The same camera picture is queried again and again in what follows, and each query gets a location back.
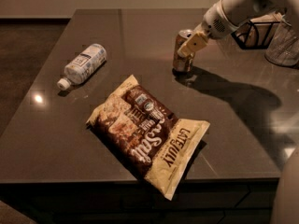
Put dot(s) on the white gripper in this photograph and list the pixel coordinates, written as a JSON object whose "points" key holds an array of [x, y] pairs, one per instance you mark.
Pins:
{"points": [[214, 24]]}

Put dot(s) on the orange soda can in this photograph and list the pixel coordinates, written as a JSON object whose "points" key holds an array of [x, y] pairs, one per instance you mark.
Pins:
{"points": [[182, 64]]}

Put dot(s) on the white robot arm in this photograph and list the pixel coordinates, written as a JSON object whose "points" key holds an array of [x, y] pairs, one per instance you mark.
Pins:
{"points": [[250, 9]]}

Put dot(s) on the brown chip bag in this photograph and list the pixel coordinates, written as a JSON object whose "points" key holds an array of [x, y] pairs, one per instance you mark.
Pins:
{"points": [[150, 136]]}

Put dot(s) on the napkins in basket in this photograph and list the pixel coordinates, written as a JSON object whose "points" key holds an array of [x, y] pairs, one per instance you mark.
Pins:
{"points": [[263, 28]]}

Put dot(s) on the white plastic bottle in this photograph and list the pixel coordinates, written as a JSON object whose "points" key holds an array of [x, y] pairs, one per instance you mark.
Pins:
{"points": [[83, 66]]}

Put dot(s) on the dark cabinet drawers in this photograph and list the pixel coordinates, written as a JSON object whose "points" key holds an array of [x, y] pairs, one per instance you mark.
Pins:
{"points": [[208, 202]]}

